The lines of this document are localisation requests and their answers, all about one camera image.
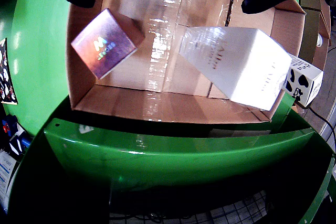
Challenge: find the red Secret W box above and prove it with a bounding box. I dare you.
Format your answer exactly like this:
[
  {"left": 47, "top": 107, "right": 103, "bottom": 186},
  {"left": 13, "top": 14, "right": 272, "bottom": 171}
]
[{"left": 70, "top": 8, "right": 145, "bottom": 80}]

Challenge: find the shallow cardboard tray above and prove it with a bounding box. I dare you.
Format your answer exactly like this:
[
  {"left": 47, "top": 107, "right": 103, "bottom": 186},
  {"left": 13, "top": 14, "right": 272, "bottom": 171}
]
[{"left": 65, "top": 0, "right": 308, "bottom": 125}]

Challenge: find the tall white carton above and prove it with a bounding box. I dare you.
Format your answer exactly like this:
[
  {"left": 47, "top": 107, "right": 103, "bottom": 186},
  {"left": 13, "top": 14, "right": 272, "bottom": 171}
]
[{"left": 178, "top": 26, "right": 293, "bottom": 111}]

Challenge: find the white cow print carton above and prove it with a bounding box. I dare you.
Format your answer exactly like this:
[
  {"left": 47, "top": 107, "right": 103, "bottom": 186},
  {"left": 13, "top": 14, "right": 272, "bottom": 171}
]
[{"left": 282, "top": 53, "right": 325, "bottom": 109}]

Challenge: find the black white patterned card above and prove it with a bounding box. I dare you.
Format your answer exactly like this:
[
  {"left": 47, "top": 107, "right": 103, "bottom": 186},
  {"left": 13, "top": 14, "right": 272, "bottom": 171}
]
[{"left": 0, "top": 37, "right": 18, "bottom": 105}]

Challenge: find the red blue clamp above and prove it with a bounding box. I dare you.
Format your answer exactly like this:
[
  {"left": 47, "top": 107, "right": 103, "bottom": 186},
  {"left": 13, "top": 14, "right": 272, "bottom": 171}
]
[{"left": 1, "top": 115, "right": 16, "bottom": 135}]

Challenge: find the green metal rack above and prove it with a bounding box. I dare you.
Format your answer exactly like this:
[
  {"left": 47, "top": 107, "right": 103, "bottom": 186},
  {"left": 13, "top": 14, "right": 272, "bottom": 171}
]
[{"left": 5, "top": 95, "right": 336, "bottom": 224}]

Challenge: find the black floor cable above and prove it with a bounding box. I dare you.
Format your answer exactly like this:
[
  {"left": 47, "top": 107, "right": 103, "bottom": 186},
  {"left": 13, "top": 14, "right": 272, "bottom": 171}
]
[{"left": 306, "top": 104, "right": 336, "bottom": 156}]

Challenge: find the blue handled tool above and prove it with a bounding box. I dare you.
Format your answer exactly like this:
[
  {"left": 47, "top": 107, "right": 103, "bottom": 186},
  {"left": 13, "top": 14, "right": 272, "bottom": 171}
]
[{"left": 9, "top": 129, "right": 33, "bottom": 155}]

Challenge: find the wire grid panel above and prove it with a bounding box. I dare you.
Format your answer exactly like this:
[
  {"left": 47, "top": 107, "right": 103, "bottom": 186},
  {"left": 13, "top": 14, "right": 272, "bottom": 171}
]
[{"left": 110, "top": 189, "right": 268, "bottom": 224}]

